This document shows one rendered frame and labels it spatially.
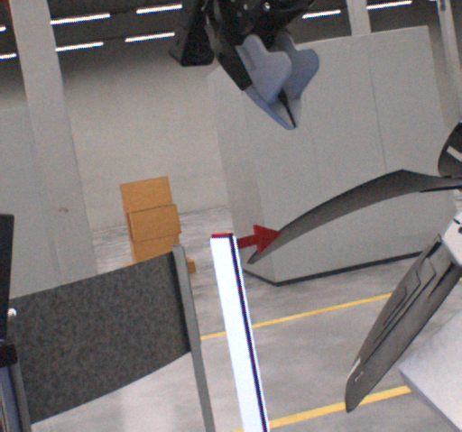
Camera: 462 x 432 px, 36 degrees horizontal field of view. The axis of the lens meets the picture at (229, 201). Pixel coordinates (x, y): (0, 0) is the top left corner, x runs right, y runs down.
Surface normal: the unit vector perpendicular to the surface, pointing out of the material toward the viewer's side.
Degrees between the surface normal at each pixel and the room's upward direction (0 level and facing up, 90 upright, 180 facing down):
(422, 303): 49
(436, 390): 56
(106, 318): 90
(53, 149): 90
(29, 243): 90
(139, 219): 90
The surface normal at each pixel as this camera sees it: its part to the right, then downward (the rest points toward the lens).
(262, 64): -0.76, 0.24
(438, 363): -0.33, -0.47
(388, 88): 0.22, 0.01
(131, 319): 0.78, -0.11
